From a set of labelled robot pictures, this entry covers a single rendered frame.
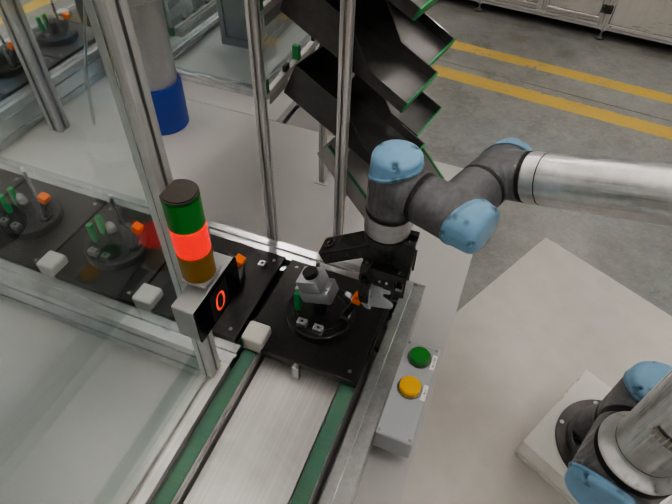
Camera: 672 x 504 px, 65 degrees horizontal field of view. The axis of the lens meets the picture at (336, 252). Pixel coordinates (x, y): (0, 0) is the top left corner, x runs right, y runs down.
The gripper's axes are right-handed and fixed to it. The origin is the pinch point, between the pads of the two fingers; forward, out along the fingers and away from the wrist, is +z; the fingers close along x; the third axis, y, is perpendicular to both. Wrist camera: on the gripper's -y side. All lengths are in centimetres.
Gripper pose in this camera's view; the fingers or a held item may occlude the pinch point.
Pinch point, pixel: (366, 301)
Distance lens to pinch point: 100.2
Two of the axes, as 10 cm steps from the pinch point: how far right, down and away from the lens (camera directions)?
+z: -0.3, 6.8, 7.3
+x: 3.6, -6.8, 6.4
